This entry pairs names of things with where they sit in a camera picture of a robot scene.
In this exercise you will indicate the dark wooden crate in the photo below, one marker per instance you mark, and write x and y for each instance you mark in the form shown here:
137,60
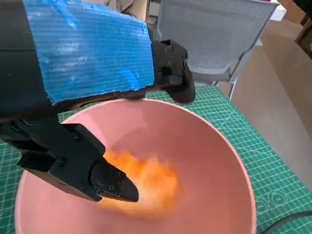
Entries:
306,39

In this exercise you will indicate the orange toy bread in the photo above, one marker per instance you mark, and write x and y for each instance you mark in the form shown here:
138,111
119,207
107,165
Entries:
156,180

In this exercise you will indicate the green cutting mat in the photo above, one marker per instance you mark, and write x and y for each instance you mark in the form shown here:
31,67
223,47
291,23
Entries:
268,146

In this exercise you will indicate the grey mesh chair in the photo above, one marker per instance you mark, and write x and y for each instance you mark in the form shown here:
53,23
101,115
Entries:
214,36

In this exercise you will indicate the pink bowl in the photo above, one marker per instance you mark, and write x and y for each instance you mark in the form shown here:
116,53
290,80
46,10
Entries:
195,151

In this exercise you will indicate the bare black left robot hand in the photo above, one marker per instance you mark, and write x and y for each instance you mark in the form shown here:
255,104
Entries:
85,61

